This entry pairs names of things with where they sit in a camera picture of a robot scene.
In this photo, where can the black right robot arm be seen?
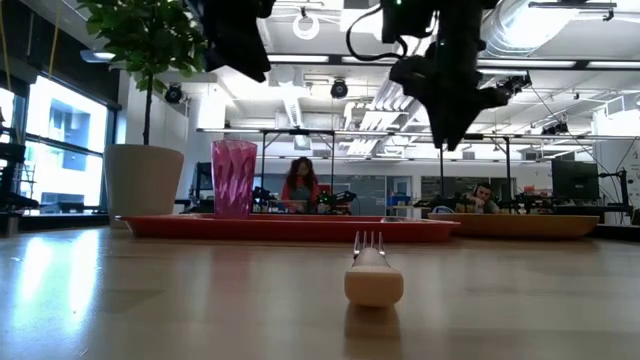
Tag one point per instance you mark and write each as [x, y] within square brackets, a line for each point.
[465, 25]

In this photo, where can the large glass window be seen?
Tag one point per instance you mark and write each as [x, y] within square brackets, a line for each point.
[65, 125]

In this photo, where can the white plant pot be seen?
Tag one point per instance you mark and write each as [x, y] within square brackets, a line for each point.
[142, 180]

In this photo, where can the black background robot arm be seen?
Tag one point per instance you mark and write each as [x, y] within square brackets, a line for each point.
[265, 197]
[340, 197]

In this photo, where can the tan wooden plate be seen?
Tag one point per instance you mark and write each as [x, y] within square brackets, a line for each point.
[520, 226]

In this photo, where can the pink faceted plastic cup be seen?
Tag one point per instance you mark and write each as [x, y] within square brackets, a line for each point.
[233, 175]

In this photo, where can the black computer monitor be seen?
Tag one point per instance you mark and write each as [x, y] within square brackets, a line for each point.
[202, 177]
[575, 180]

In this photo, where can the black ceiling camera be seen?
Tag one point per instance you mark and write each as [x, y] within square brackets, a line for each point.
[556, 128]
[517, 82]

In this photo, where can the round black ceiling speaker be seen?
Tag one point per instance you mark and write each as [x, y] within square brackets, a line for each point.
[173, 94]
[339, 89]

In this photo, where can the person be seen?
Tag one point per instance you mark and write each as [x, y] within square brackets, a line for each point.
[480, 200]
[300, 192]

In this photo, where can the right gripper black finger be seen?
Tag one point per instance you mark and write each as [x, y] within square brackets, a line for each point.
[448, 132]

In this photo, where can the red plastic tray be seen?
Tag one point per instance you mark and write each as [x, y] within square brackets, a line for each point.
[280, 231]

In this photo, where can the green leafy plant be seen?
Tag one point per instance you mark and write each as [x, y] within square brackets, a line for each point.
[145, 40]

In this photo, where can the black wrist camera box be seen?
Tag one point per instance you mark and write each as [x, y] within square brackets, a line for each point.
[407, 22]

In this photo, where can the black equipment stand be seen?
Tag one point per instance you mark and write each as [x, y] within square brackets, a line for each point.
[623, 195]

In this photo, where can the round ceiling lamp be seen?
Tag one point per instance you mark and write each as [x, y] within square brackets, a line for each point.
[100, 56]

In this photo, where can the black equipment rack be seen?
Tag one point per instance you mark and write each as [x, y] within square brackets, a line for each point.
[12, 152]

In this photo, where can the long ceiling light strip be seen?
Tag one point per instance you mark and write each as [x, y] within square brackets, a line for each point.
[360, 59]
[530, 64]
[615, 65]
[300, 58]

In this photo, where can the blue storage bin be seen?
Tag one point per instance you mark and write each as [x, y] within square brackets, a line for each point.
[399, 200]

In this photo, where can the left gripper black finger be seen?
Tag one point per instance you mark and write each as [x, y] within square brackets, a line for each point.
[257, 67]

